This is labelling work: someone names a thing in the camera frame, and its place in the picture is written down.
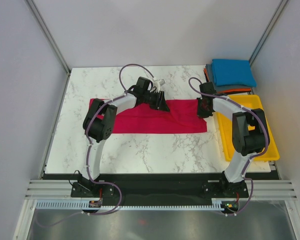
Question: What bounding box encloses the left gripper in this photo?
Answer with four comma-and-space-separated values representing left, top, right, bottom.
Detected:
143, 90, 170, 113

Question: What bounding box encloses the red t-shirt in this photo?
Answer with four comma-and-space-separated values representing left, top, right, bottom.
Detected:
89, 98, 208, 135

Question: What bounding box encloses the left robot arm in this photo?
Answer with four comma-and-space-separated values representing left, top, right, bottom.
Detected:
82, 76, 170, 197

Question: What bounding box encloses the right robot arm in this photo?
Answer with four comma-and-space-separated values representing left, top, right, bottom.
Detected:
197, 82, 270, 197

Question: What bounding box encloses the blue folded t-shirt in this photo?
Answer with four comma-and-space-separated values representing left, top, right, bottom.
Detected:
211, 58, 257, 87

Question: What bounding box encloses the yellow plastic tray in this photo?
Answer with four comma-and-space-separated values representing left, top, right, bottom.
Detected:
214, 94, 281, 163

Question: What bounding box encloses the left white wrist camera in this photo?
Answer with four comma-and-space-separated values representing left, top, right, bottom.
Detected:
151, 79, 166, 92

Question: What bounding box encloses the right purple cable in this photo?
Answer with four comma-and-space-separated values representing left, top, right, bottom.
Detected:
188, 77, 269, 217

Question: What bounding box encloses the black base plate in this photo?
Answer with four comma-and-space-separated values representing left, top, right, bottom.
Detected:
43, 171, 279, 206

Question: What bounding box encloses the right aluminium frame post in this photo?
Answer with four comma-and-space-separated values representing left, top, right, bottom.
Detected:
248, 0, 290, 67

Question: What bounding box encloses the aluminium frame post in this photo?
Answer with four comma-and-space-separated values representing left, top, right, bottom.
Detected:
24, 0, 71, 76
248, 0, 290, 67

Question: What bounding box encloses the left aluminium frame post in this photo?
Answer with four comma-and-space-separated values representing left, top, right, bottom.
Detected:
24, 0, 71, 76

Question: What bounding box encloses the white cable duct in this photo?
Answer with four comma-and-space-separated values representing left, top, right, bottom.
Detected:
35, 199, 232, 211

